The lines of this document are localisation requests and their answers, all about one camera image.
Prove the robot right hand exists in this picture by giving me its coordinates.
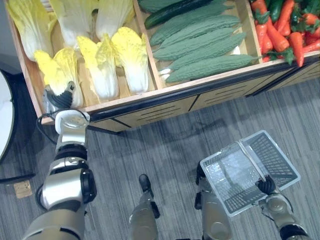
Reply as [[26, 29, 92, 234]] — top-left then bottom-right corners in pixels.
[[255, 174, 279, 197]]

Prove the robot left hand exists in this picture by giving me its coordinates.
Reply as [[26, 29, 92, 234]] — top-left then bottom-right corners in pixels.
[[42, 80, 77, 114]]

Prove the grey plastic basket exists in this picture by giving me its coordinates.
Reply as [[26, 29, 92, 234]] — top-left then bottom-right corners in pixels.
[[199, 129, 302, 217]]

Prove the wooden vegetable display stand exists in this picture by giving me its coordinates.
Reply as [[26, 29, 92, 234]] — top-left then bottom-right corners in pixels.
[[4, 0, 320, 133]]

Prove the napa cabbage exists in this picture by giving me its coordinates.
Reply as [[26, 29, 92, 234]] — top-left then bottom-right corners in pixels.
[[95, 0, 136, 41], [110, 26, 151, 95], [48, 0, 100, 49], [76, 33, 120, 100], [6, 0, 55, 62], [33, 47, 85, 109]]

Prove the white round table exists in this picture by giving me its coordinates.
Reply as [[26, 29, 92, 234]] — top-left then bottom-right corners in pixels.
[[0, 69, 36, 185]]

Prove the brown cardboard scrap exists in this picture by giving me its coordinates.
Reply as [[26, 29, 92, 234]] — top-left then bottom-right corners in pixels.
[[13, 180, 33, 199]]

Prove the green bitter melon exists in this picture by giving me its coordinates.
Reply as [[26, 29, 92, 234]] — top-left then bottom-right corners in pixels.
[[137, 0, 186, 14], [159, 31, 248, 66], [149, 2, 235, 47], [164, 54, 261, 84], [168, 44, 251, 72], [159, 14, 243, 49], [152, 26, 236, 61]]

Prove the dark green cucumber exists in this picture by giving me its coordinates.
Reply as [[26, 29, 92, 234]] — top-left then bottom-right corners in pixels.
[[144, 0, 214, 30]]

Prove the orange carrot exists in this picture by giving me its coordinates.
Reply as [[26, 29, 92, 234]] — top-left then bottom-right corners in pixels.
[[276, 0, 296, 31], [279, 20, 292, 38], [289, 31, 306, 68], [261, 31, 274, 54], [302, 12, 320, 26], [254, 14, 268, 55], [250, 0, 269, 16], [265, 17, 291, 53], [301, 39, 320, 54]]

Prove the green pepper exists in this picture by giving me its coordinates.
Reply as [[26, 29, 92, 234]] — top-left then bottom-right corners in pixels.
[[269, 0, 285, 23]]

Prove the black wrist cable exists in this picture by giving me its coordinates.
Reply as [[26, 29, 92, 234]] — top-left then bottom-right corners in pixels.
[[36, 109, 60, 145]]

